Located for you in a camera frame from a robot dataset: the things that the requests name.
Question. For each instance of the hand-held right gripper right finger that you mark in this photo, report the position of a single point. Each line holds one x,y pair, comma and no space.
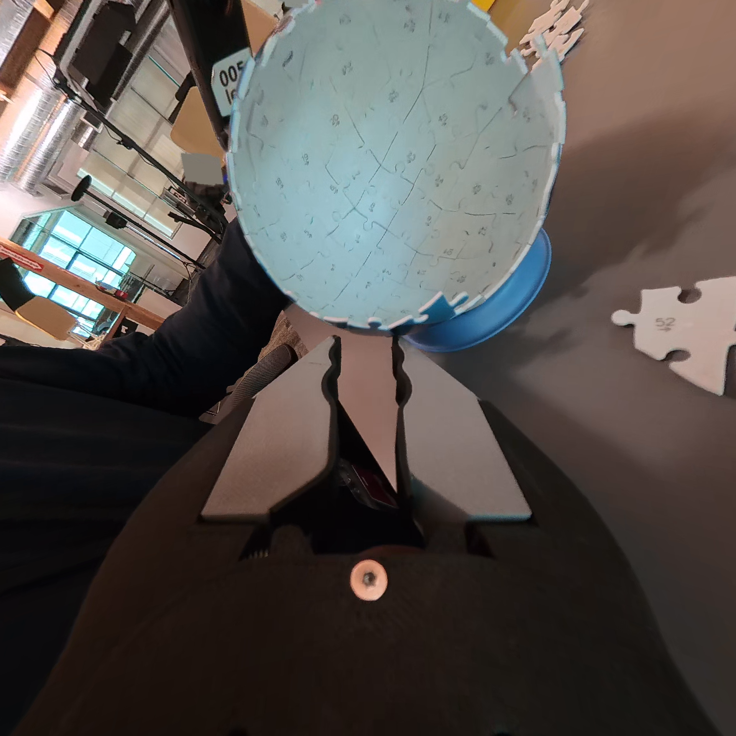
460,454

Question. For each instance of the person's left forearm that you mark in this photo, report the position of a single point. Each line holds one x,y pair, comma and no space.
218,322

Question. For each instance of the tan plywood chair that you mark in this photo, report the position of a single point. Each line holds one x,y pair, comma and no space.
195,123
46,316

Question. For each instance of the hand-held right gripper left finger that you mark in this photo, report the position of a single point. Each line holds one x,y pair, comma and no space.
282,454

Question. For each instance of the pile of white puzzle pieces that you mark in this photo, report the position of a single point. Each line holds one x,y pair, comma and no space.
555,29

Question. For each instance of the yellow plastic bin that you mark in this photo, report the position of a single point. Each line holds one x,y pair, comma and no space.
486,4

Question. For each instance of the curved white puzzle piece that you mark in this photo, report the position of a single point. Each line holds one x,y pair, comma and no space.
690,339

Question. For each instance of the blue round ball stand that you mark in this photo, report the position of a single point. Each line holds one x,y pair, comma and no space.
494,316

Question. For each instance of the blue cartoon puzzle ball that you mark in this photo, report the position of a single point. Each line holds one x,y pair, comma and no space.
391,172

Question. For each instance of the person's torso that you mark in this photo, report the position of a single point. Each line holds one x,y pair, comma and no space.
69,460

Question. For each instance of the black studio light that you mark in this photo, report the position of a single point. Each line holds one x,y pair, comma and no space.
98,52

